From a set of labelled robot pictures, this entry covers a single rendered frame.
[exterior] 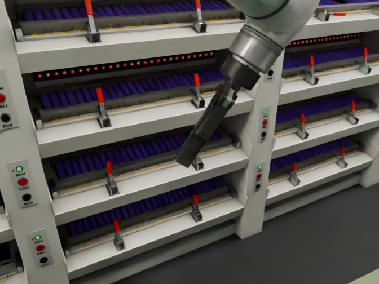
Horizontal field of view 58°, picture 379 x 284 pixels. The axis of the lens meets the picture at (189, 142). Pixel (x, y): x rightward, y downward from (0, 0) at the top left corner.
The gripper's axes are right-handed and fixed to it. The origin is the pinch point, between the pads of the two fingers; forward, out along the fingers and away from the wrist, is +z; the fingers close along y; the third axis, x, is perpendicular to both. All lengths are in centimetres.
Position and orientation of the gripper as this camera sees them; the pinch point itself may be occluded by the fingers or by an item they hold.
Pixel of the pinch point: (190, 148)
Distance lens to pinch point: 71.4
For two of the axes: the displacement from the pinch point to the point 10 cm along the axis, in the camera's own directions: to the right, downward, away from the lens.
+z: -5.3, 8.1, 2.6
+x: -8.5, -5.1, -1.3
